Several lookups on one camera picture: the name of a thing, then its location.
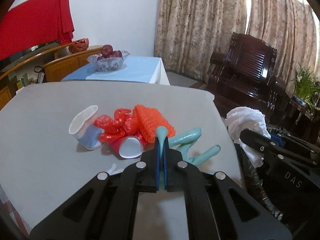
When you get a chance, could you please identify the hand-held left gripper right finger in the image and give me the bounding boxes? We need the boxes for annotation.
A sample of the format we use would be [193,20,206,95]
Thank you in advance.
[162,144,293,240]

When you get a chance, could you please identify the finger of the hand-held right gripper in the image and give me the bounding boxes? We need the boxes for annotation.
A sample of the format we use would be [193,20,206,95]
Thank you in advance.
[270,133,320,155]
[239,129,320,167]

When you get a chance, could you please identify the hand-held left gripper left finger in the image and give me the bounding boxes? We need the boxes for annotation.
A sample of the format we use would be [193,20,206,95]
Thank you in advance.
[29,137,164,240]

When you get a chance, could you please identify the white tissue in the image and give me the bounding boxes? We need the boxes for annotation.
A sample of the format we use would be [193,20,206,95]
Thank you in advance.
[224,106,272,168]
[107,164,123,175]

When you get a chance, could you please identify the black bagged trash bin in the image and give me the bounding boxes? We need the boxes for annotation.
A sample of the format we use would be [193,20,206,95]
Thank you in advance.
[235,120,320,233]

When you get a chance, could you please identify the green rubber glove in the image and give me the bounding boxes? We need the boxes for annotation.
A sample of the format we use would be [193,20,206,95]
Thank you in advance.
[155,126,221,192]

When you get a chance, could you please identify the dark wooden side table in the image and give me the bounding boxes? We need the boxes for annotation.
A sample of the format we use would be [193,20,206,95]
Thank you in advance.
[282,97,320,140]

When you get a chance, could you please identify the red paper cup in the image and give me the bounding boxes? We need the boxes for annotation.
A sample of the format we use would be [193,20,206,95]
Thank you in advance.
[110,135,147,159]

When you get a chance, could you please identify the small orange foam net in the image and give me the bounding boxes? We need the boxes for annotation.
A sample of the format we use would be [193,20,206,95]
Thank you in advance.
[132,104,176,143]

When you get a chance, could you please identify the green potted plant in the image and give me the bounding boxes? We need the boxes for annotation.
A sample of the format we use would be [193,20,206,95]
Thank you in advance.
[291,64,320,113]

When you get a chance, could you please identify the red plastic bag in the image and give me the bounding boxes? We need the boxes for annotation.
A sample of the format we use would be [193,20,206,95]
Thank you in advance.
[94,108,140,143]

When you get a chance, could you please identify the dark wooden armchair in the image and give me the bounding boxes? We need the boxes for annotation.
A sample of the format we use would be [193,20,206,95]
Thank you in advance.
[205,32,288,120]

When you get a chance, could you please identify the white and blue paper cup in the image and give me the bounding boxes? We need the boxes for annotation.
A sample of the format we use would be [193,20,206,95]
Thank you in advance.
[69,106,103,150]

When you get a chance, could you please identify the blue and white tablecloth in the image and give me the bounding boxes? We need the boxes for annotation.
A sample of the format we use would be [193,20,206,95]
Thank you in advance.
[61,56,170,85]

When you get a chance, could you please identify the glass fruit bowl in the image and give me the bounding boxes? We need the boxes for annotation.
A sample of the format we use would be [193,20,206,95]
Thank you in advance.
[87,50,130,72]

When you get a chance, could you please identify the wooden television cabinet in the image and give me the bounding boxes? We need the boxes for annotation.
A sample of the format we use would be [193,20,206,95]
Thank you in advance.
[0,44,104,110]

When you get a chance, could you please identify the beige patterned curtain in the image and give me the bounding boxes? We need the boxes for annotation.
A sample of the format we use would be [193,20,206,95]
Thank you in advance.
[154,0,320,100]

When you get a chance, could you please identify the red basket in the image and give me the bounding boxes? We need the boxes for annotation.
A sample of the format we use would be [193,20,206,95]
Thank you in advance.
[69,38,90,53]

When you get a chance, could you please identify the black television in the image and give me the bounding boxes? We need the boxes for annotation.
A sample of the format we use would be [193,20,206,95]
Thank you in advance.
[0,40,62,70]

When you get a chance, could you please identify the red cloth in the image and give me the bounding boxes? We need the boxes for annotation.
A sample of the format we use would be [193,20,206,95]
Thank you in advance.
[0,0,75,61]

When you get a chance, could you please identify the black cable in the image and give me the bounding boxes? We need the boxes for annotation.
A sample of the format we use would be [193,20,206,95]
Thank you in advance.
[34,66,45,83]

